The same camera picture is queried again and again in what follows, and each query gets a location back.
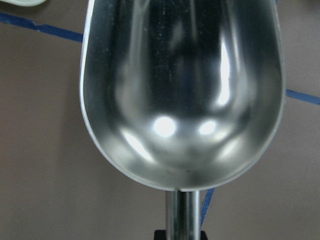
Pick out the steel ice scoop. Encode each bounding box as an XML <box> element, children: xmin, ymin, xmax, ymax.
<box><xmin>79</xmin><ymin>0</ymin><xmax>286</xmax><ymax>240</ymax></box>

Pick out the cream bear tray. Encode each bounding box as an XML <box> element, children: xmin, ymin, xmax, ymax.
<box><xmin>0</xmin><ymin>0</ymin><xmax>46</xmax><ymax>7</ymax></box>

